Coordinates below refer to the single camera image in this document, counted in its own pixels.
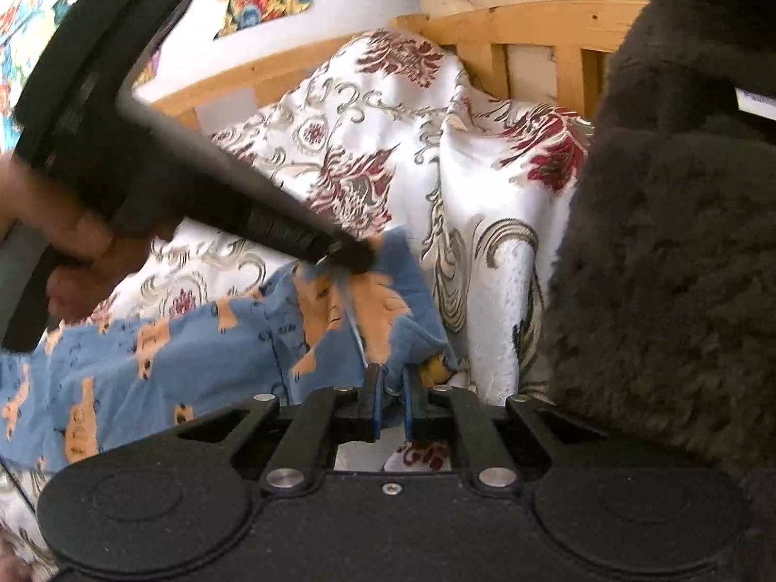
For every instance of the white cloth label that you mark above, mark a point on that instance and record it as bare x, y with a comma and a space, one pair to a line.
756, 102

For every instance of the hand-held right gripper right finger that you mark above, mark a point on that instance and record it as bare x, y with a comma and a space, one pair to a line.
412, 406

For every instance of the dark brown fleece cloth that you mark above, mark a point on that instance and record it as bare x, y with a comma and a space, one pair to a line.
667, 224

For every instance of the white floral blanket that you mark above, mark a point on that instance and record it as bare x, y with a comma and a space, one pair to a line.
412, 151

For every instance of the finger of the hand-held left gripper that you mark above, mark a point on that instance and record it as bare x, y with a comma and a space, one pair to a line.
291, 230

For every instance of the person's left hand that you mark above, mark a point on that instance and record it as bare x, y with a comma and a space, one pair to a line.
73, 242

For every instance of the wooden bed frame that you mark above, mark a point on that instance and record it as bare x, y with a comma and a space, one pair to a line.
533, 18

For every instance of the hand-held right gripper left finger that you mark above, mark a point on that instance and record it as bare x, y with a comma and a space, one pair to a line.
376, 403

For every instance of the blue pants with orange print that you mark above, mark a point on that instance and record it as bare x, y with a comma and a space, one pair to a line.
182, 364

